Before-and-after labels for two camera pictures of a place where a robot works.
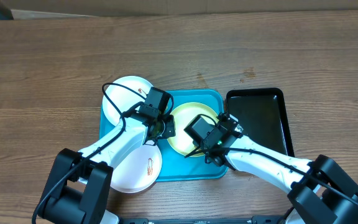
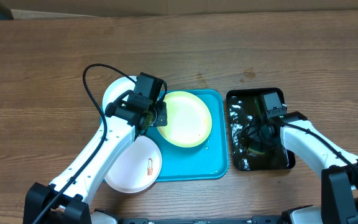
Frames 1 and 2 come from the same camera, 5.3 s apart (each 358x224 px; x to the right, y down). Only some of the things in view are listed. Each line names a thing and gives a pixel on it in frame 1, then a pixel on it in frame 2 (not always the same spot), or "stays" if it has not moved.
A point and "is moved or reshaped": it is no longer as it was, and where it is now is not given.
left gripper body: (168, 129) to (160, 112)
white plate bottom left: (137, 170) stays
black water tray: (262, 114) stays
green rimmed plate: (183, 114) is moved or reshaped
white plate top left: (122, 94) stays
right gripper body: (207, 149) to (259, 137)
